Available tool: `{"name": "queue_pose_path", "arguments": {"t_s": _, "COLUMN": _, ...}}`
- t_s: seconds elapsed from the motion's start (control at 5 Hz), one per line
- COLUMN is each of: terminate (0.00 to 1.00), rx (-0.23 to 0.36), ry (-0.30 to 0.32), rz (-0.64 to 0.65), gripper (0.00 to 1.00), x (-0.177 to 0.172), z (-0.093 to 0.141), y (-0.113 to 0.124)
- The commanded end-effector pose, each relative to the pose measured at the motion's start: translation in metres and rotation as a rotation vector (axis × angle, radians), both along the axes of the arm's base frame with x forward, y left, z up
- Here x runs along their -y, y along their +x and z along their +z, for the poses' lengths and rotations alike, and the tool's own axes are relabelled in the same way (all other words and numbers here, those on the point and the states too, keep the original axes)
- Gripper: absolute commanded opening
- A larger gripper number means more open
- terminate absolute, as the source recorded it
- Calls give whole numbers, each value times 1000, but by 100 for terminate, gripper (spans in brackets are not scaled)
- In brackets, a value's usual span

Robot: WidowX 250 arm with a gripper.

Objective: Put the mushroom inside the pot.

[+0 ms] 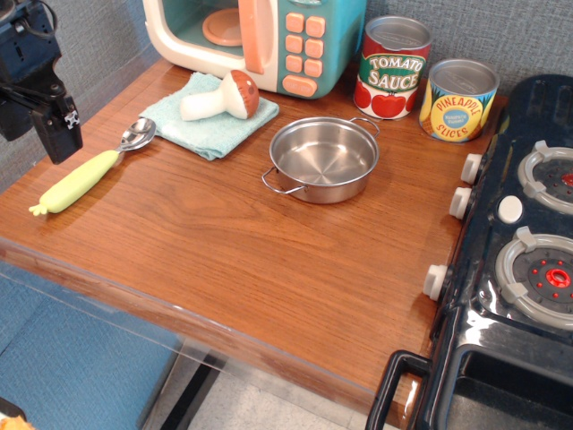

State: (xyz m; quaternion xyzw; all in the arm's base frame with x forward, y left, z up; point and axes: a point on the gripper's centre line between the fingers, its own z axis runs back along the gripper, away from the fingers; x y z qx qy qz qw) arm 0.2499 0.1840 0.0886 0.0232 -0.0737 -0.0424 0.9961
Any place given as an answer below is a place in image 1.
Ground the light blue folded cloth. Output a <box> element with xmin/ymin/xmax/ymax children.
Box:
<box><xmin>140</xmin><ymin>73</ymin><xmax>279</xmax><ymax>160</ymax></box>

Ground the black toy stove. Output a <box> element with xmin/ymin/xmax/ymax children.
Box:
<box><xmin>367</xmin><ymin>74</ymin><xmax>572</xmax><ymax>429</ymax></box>

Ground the white stove knob middle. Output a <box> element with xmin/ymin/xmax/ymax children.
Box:
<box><xmin>449</xmin><ymin>187</ymin><xmax>472</xmax><ymax>219</ymax></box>

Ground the teal toy microwave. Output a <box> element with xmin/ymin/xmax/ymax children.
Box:
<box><xmin>143</xmin><ymin>0</ymin><xmax>366</xmax><ymax>99</ymax></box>

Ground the orange microwave turntable plate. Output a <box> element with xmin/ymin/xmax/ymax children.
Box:
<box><xmin>202</xmin><ymin>8</ymin><xmax>242</xmax><ymax>47</ymax></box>

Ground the small metal pot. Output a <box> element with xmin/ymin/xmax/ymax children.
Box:
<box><xmin>261</xmin><ymin>116</ymin><xmax>380</xmax><ymax>204</ymax></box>

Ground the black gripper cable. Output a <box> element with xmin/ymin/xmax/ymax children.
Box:
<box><xmin>17</xmin><ymin>0</ymin><xmax>59</xmax><ymax>39</ymax></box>

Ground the spoon with green handle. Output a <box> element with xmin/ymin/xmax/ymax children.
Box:
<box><xmin>29</xmin><ymin>117</ymin><xmax>157</xmax><ymax>216</ymax></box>

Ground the plush mushroom brown cap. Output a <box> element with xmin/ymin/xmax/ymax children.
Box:
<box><xmin>179</xmin><ymin>69</ymin><xmax>261</xmax><ymax>123</ymax></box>

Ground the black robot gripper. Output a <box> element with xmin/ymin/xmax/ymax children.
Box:
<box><xmin>0</xmin><ymin>1</ymin><xmax>83</xmax><ymax>164</ymax></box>

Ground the white stove knob lower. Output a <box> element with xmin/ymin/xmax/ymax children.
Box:
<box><xmin>423</xmin><ymin>264</ymin><xmax>448</xmax><ymax>301</ymax></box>

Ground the white stove knob upper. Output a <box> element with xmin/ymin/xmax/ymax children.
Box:
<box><xmin>460</xmin><ymin>153</ymin><xmax>483</xmax><ymax>185</ymax></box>

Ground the white stove knob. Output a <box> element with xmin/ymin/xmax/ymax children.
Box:
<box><xmin>460</xmin><ymin>153</ymin><xmax>483</xmax><ymax>185</ymax></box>
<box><xmin>449</xmin><ymin>187</ymin><xmax>472</xmax><ymax>219</ymax></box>
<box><xmin>423</xmin><ymin>264</ymin><xmax>448</xmax><ymax>301</ymax></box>

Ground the pineapple slices can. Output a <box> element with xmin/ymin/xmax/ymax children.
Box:
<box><xmin>419</xmin><ymin>58</ymin><xmax>500</xmax><ymax>142</ymax></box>

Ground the tomato sauce can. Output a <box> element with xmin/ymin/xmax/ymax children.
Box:
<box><xmin>354</xmin><ymin>15</ymin><xmax>432</xmax><ymax>119</ymax></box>

